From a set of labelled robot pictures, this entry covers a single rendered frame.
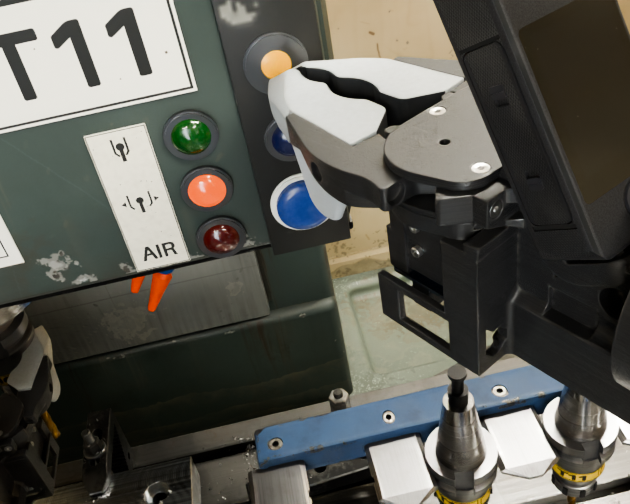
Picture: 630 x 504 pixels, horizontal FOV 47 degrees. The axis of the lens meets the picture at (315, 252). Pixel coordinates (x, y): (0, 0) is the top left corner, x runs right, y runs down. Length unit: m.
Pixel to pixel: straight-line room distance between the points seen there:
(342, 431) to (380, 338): 0.99
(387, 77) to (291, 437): 0.45
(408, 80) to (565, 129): 0.11
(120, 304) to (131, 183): 0.90
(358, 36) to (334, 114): 1.20
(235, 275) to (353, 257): 0.57
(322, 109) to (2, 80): 0.15
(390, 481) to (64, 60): 0.46
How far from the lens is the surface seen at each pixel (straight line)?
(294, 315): 1.34
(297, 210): 0.39
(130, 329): 1.32
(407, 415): 0.70
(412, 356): 1.63
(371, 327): 1.70
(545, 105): 0.21
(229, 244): 0.40
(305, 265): 1.29
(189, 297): 1.27
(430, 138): 0.26
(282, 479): 0.69
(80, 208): 0.40
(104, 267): 0.42
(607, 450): 0.70
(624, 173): 0.23
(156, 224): 0.40
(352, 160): 0.26
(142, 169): 0.38
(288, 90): 0.32
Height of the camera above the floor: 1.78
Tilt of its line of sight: 38 degrees down
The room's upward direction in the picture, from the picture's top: 11 degrees counter-clockwise
